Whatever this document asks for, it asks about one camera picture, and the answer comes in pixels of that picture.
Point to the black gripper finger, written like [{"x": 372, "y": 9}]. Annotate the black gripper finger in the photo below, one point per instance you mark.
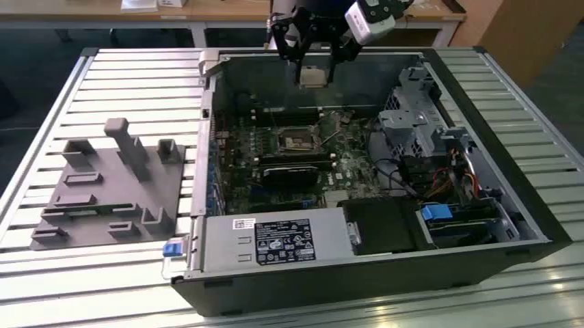
[
  {"x": 346, "y": 44},
  {"x": 294, "y": 41}
]

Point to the silver CPU plate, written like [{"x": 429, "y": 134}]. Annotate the silver CPU plate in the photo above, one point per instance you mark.
[{"x": 316, "y": 77}]

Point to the CPU socket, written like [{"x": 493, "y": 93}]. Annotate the CPU socket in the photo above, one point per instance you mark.
[{"x": 298, "y": 140}]

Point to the black RAM slot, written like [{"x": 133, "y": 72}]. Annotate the black RAM slot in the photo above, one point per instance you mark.
[
  {"x": 292, "y": 163},
  {"x": 292, "y": 157}
]

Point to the wooden desk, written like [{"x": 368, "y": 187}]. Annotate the wooden desk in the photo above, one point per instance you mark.
[{"x": 227, "y": 15}]

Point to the round coin battery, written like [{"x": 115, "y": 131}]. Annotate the round coin battery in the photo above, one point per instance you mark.
[{"x": 345, "y": 119}]

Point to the white box dark print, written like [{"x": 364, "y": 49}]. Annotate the white box dark print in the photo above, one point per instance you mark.
[{"x": 171, "y": 3}]

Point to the metal drive cage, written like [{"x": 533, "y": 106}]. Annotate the metal drive cage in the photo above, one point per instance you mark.
[{"x": 410, "y": 133}]

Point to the white cardboard box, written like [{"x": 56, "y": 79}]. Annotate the white cardboard box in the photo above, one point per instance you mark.
[{"x": 137, "y": 6}]

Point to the green motherboard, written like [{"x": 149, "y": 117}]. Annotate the green motherboard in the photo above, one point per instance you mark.
[{"x": 356, "y": 171}]

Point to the wooden cabinet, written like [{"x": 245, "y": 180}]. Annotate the wooden cabinet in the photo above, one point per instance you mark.
[{"x": 529, "y": 34}]

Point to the black graphics card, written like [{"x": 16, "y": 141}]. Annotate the black graphics card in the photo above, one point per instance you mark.
[{"x": 289, "y": 179}]

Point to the silver chipset heatsink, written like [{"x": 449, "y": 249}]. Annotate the silver chipset heatsink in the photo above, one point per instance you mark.
[{"x": 337, "y": 199}]

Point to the blue disk carrier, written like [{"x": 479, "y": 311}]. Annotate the blue disk carrier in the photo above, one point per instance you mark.
[{"x": 436, "y": 213}]

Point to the grey parts rack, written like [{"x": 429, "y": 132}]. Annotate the grey parts rack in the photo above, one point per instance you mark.
[{"x": 114, "y": 191}]

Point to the grey power supply unit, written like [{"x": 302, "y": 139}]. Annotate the grey power supply unit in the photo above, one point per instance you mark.
[{"x": 219, "y": 239}]

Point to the blue case latch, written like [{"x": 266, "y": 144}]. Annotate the blue case latch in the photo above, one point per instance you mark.
[{"x": 173, "y": 247}]

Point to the black open PC case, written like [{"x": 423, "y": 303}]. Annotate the black open PC case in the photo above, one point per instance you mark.
[{"x": 320, "y": 294}]

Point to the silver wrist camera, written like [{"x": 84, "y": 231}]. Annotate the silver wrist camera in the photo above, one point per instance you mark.
[{"x": 369, "y": 20}]

